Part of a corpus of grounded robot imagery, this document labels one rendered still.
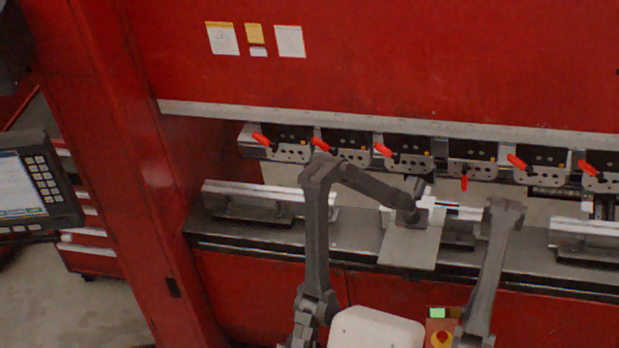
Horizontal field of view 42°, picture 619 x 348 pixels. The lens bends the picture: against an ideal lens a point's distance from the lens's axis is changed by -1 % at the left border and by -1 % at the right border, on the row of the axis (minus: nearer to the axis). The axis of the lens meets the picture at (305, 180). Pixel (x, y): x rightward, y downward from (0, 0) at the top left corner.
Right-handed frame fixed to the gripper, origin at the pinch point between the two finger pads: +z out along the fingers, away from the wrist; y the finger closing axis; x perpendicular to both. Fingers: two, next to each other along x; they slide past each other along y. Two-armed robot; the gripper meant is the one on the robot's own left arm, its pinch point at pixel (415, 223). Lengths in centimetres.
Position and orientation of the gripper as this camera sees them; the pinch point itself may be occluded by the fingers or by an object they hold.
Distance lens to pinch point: 266.9
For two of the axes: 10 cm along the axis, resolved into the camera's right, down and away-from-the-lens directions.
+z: 2.5, 3.1, 9.2
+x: -1.8, 9.5, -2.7
